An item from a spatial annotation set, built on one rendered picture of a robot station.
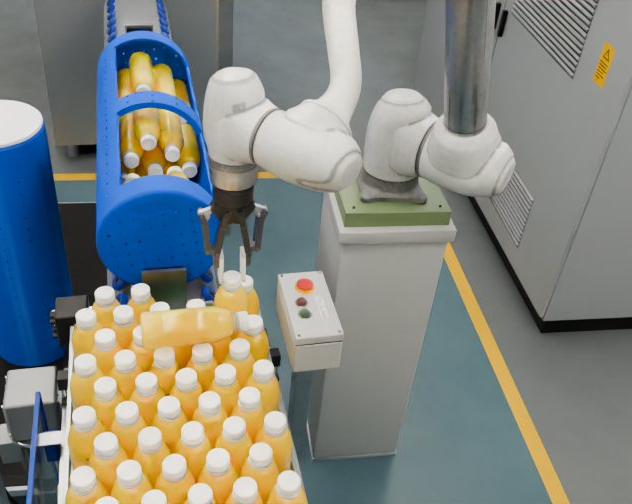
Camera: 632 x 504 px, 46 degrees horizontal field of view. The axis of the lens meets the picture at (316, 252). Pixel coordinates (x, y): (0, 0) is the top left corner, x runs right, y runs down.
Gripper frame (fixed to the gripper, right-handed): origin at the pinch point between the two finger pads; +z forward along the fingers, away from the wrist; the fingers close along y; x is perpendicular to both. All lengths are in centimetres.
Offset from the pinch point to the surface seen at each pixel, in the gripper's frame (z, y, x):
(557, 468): 120, -119, -17
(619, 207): 54, -156, -79
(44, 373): 34, 41, -8
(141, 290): 9.6, 17.9, -5.6
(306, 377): 31.0, -16.7, 4.5
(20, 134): 16, 49, -83
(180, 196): -1.9, 8.3, -22.3
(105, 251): 11.8, 25.3, -22.2
